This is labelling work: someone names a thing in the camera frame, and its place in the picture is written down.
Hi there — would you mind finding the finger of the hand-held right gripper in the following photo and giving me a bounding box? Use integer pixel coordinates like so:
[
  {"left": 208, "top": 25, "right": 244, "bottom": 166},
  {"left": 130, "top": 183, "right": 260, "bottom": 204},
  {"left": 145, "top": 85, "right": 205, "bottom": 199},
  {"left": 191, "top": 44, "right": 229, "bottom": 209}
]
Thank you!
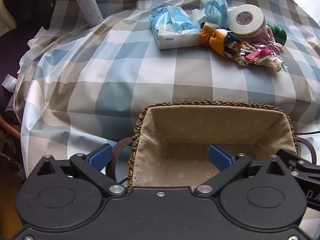
[{"left": 276, "top": 149, "right": 320, "bottom": 178}]

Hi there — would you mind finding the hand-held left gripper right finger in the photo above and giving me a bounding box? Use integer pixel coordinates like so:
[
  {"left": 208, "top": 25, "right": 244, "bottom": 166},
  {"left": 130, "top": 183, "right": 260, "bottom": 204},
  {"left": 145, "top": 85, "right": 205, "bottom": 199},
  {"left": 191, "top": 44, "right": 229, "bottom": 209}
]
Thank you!
[{"left": 194, "top": 144, "right": 294, "bottom": 197}]

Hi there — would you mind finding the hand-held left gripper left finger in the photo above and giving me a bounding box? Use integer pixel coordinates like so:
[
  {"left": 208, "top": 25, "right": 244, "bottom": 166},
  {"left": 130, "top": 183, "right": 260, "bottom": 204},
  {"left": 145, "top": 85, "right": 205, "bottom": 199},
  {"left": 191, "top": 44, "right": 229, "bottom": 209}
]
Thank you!
[{"left": 35, "top": 144, "right": 128, "bottom": 197}]

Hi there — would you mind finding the woven basket with floral lining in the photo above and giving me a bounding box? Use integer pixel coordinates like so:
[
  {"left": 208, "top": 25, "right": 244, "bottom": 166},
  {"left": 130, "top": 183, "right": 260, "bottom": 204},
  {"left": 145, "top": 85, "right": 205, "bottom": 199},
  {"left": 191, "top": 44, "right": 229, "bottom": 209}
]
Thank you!
[{"left": 126, "top": 100, "right": 299, "bottom": 193}]

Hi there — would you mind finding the pink drawstring pouch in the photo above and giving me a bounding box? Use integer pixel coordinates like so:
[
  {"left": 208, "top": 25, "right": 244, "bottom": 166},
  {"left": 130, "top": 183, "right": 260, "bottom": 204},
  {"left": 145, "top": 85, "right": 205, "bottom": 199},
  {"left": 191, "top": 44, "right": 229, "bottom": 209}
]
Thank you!
[{"left": 257, "top": 27, "right": 283, "bottom": 54}]

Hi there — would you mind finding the clear packet of hair clips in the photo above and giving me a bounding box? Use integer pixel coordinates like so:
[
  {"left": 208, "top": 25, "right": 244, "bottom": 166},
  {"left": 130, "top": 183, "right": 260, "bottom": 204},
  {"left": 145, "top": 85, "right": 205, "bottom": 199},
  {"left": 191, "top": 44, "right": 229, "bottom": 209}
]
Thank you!
[{"left": 231, "top": 41, "right": 288, "bottom": 73}]

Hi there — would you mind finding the white comb brush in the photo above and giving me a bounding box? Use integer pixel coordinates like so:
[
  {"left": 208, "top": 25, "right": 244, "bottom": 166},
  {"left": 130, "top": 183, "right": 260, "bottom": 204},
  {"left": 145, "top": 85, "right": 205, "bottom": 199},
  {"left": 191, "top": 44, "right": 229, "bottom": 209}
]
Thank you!
[{"left": 2, "top": 74, "right": 17, "bottom": 92}]

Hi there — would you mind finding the yellow navy white scrunchie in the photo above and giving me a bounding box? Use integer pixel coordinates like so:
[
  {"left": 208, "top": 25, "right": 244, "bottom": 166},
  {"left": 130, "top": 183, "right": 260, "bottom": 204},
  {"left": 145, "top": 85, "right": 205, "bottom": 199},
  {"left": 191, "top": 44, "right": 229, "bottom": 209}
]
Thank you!
[{"left": 199, "top": 22, "right": 242, "bottom": 58}]

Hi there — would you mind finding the green drink can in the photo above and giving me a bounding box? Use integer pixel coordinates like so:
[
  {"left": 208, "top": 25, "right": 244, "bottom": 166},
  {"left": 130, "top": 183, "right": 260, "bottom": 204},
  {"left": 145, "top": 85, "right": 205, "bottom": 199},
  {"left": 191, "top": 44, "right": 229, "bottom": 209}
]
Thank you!
[{"left": 265, "top": 21, "right": 287, "bottom": 47}]

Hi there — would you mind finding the blue floral tissue pack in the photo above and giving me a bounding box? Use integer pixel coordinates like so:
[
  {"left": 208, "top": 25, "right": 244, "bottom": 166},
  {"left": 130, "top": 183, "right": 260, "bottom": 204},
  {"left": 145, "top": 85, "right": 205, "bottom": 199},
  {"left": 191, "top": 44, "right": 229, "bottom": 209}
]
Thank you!
[{"left": 149, "top": 5, "right": 202, "bottom": 50}]

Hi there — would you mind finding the white tape roll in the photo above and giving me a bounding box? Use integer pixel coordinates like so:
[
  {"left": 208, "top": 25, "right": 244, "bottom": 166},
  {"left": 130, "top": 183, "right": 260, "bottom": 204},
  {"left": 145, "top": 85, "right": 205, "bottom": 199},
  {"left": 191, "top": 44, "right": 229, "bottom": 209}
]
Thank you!
[{"left": 227, "top": 4, "right": 265, "bottom": 40}]

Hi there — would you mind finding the blue face mask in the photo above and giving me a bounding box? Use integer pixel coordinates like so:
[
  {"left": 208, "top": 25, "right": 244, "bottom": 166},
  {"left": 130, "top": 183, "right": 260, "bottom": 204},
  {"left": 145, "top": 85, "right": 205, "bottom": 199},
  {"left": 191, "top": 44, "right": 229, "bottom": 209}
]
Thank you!
[{"left": 194, "top": 0, "right": 229, "bottom": 28}]

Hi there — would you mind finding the purple thermos bottle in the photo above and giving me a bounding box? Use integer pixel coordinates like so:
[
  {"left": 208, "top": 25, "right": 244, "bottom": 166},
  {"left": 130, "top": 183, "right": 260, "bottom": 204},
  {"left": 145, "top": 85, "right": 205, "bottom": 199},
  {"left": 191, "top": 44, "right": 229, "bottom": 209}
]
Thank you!
[{"left": 72, "top": 0, "right": 104, "bottom": 27}]

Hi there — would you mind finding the dark jacket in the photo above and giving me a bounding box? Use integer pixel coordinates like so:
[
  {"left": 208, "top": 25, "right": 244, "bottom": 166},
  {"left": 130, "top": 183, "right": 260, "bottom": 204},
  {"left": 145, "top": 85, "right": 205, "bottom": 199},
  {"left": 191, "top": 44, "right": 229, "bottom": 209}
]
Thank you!
[{"left": 4, "top": 0, "right": 60, "bottom": 32}]

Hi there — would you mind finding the black cable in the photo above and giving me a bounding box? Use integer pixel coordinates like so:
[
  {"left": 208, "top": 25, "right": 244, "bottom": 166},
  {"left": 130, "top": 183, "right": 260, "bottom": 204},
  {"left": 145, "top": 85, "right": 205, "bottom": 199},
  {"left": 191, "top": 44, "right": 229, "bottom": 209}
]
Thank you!
[{"left": 295, "top": 130, "right": 320, "bottom": 137}]

